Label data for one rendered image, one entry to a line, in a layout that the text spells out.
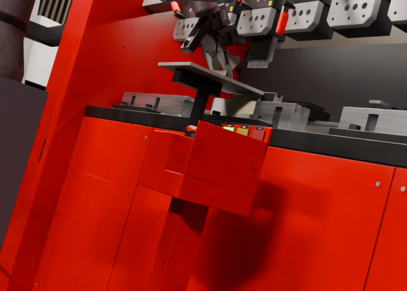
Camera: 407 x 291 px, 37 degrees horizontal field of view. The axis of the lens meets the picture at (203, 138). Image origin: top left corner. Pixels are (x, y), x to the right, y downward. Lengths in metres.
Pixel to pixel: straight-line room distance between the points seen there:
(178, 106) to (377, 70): 0.71
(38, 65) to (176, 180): 3.68
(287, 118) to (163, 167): 0.53
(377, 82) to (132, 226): 0.97
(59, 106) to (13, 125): 1.48
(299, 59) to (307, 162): 1.21
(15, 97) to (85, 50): 1.51
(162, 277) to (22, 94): 0.45
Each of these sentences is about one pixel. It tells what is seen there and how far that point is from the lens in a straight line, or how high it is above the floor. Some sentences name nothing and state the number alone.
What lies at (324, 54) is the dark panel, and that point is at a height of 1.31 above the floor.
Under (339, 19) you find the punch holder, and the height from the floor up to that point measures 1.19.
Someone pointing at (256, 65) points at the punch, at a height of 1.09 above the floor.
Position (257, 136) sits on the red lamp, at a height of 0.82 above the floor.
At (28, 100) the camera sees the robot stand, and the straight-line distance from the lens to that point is 1.03.
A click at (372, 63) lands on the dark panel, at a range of 2.27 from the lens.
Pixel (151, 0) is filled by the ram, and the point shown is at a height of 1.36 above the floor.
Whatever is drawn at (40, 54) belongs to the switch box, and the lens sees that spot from 4.77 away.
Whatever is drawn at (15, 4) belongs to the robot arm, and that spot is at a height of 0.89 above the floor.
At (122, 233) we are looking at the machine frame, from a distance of 1.99.
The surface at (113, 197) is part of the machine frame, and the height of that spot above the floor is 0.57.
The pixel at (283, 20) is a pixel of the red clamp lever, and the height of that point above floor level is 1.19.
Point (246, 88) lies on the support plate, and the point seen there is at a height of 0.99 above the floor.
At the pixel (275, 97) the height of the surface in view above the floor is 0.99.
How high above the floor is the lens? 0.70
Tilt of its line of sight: 4 degrees up
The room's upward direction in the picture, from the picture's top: 16 degrees clockwise
